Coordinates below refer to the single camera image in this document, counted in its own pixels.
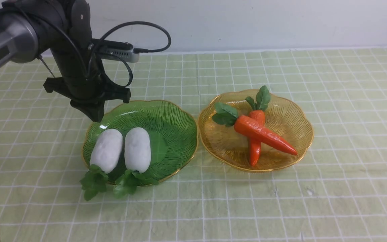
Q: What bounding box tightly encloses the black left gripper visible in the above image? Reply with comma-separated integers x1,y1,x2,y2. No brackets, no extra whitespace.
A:
43,50,131,122

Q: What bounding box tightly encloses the white radish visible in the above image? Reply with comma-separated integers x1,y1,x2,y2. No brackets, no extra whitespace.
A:
113,127,159,199
80,129,123,201

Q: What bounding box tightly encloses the orange carrot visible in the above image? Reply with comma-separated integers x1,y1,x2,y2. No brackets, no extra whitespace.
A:
212,103,298,155
245,85,271,166

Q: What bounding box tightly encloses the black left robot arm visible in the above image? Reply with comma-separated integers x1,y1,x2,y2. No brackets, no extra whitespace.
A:
0,0,131,122

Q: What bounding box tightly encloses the green plastic flower plate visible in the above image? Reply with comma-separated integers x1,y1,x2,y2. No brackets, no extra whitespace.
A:
82,100,199,182

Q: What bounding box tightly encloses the amber plastic flower plate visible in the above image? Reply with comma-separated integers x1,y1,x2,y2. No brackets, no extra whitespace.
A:
198,89,314,173

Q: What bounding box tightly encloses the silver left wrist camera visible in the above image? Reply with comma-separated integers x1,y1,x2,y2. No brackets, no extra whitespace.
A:
96,40,140,63

